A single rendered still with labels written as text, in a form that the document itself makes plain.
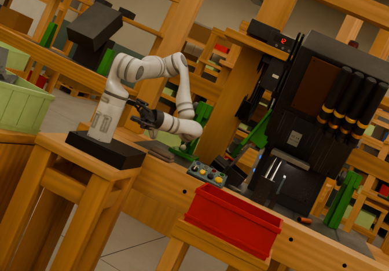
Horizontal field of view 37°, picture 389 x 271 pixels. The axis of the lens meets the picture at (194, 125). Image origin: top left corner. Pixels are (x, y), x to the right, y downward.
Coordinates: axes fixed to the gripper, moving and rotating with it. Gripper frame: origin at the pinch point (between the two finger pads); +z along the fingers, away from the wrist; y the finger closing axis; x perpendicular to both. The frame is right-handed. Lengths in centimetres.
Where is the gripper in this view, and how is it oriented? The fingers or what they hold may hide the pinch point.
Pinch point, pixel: (129, 109)
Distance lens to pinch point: 229.8
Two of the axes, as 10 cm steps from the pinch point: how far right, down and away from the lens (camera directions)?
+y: 2.5, 7.1, -6.6
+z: -7.5, -2.9, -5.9
